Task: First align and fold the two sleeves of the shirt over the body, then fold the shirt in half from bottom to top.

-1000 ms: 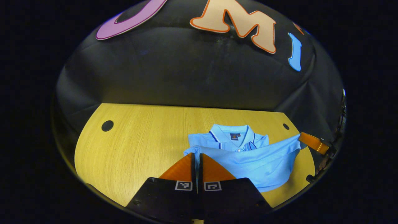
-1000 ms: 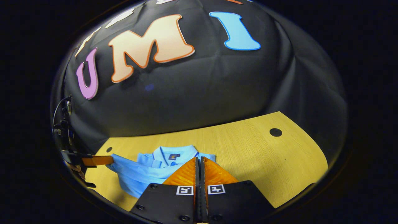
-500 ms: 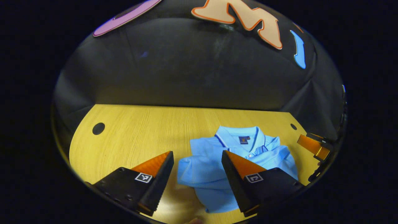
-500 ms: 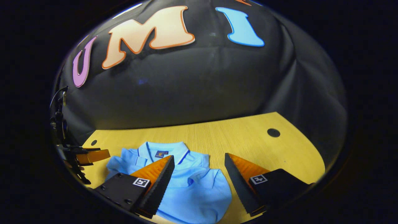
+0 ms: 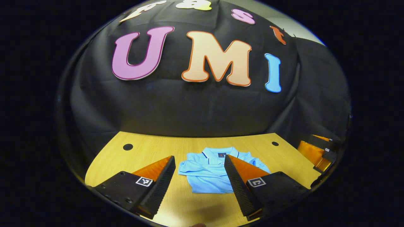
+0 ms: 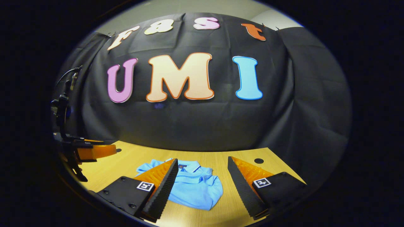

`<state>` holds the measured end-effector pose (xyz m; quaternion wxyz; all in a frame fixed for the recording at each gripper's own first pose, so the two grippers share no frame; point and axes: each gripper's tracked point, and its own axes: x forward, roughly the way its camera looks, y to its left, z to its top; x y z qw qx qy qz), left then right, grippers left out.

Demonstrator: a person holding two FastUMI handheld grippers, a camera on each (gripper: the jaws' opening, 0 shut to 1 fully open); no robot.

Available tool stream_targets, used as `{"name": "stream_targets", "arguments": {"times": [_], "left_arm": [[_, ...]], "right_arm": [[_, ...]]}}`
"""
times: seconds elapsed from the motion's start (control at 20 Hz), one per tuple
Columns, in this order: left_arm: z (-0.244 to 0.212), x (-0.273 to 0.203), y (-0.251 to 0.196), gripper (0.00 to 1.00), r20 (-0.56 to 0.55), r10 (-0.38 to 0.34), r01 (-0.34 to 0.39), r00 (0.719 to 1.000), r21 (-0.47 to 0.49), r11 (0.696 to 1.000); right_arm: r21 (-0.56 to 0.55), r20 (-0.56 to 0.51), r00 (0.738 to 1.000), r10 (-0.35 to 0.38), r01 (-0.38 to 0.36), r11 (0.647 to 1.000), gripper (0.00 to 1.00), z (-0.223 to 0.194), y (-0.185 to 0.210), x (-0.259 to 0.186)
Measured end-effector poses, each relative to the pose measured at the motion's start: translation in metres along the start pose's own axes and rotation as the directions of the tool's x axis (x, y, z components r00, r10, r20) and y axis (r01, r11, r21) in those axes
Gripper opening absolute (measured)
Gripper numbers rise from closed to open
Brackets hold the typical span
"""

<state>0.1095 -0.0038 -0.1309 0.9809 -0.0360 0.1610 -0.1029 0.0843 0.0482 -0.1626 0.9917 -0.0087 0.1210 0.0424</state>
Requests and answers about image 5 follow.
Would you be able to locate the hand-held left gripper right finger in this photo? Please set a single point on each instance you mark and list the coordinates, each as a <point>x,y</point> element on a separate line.
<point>240,189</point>

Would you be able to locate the black backdrop cloth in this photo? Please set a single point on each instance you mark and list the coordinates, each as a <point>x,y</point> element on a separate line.
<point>195,107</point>

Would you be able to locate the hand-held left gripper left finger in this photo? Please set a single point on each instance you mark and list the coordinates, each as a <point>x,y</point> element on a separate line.
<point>162,187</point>

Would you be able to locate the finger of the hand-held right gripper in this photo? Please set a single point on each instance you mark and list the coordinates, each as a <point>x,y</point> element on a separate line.
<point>329,156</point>
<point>318,141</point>

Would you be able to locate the light blue T-shirt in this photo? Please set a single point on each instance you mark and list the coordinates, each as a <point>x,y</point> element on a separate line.
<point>205,176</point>

